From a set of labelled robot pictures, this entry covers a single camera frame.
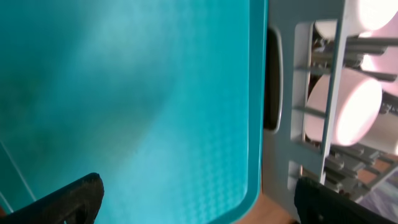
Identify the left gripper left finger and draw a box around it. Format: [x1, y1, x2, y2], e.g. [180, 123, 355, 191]
[1, 172, 104, 224]

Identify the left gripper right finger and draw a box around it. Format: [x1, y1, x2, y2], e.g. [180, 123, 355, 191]
[294, 177, 394, 224]

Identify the pink bowl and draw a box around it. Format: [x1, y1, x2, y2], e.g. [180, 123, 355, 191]
[304, 68, 382, 146]

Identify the white small bowl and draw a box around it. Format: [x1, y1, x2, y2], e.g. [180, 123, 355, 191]
[313, 0, 398, 41]

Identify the white paper cup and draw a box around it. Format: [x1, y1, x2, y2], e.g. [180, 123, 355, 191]
[359, 113, 398, 155]

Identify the white plate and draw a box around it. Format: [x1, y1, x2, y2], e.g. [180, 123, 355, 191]
[360, 14, 398, 96]

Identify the grey dishwasher rack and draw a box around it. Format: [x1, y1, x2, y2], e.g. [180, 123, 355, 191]
[262, 0, 397, 223]

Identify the teal plastic tray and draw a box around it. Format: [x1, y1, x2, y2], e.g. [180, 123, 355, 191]
[1, 0, 268, 223]

